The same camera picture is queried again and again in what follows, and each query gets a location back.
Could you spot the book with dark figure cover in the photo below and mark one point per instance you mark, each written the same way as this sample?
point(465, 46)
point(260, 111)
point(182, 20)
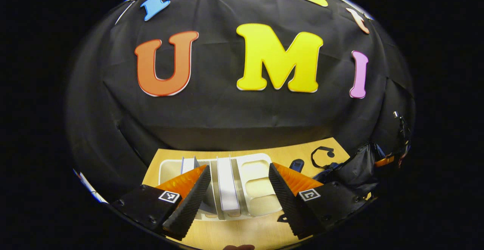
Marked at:
point(189, 163)

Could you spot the black backdrop cloth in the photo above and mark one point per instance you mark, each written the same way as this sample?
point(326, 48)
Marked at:
point(227, 117)

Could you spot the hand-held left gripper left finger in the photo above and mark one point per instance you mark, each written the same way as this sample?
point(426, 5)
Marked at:
point(194, 201)

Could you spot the blue schoolbag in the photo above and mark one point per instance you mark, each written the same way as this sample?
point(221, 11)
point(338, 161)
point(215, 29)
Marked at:
point(355, 170)

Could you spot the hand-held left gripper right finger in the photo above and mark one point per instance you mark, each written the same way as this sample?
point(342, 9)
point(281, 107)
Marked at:
point(283, 201)

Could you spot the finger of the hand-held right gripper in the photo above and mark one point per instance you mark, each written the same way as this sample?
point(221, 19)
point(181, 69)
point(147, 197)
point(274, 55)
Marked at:
point(385, 161)

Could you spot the plain white book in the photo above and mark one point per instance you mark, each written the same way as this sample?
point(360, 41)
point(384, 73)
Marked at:
point(228, 185)

